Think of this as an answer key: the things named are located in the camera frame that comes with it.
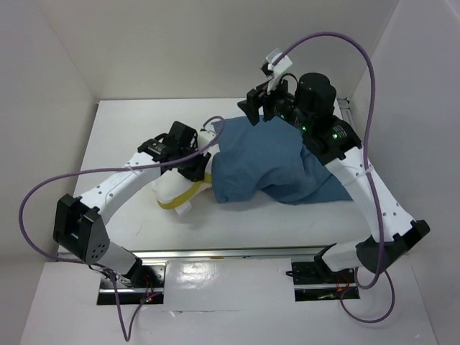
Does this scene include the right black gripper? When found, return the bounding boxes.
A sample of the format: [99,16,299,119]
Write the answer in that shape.
[236,70,310,130]

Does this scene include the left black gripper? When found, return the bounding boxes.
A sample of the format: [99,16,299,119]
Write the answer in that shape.
[177,142,212,183]

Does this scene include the white pillow yellow edge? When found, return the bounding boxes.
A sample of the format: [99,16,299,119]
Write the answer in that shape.
[149,129,216,216]

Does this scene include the blue pillowcase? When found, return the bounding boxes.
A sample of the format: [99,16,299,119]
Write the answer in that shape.
[211,116,351,205]

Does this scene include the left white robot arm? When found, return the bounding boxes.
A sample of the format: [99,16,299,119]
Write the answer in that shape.
[53,121,216,287]

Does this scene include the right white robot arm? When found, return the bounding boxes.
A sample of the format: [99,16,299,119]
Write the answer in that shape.
[237,73,430,282]

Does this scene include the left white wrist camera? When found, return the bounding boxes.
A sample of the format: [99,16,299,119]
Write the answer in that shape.
[198,129,217,150]

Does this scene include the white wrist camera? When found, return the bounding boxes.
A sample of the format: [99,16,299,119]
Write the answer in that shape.
[198,129,217,150]
[261,49,293,94]

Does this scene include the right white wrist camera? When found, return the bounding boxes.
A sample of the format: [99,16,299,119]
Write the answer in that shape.
[261,49,293,94]

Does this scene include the aluminium side rail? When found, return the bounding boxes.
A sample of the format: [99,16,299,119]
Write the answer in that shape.
[337,98,356,129]

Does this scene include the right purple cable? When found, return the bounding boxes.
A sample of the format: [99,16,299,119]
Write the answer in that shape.
[267,31,396,323]

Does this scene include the purple cable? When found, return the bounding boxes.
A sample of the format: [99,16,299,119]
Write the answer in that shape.
[267,31,396,323]
[17,115,226,341]

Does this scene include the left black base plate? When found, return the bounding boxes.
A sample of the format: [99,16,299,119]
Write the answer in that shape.
[96,263,166,305]

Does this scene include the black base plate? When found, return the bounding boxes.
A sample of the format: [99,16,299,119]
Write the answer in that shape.
[285,262,360,302]
[96,263,166,305]

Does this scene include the aluminium front rail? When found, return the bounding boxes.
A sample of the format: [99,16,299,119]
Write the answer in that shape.
[56,244,339,262]

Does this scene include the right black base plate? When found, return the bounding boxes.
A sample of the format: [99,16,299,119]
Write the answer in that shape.
[285,262,360,302]

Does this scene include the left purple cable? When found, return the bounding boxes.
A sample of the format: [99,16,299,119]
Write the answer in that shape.
[17,115,226,341]

